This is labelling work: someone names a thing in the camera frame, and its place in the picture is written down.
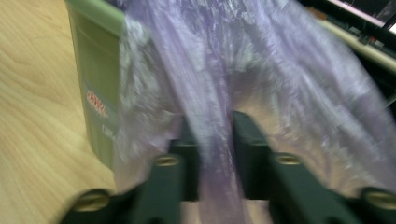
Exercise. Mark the green plastic trash bin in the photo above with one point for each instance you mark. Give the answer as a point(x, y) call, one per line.
point(96, 77)

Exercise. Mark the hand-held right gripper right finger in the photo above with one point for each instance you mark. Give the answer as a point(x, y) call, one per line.
point(249, 155)

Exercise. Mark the purple plastic trash bag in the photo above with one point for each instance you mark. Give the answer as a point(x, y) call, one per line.
point(249, 71)

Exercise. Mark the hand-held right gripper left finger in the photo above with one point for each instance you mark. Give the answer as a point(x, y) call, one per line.
point(186, 161)

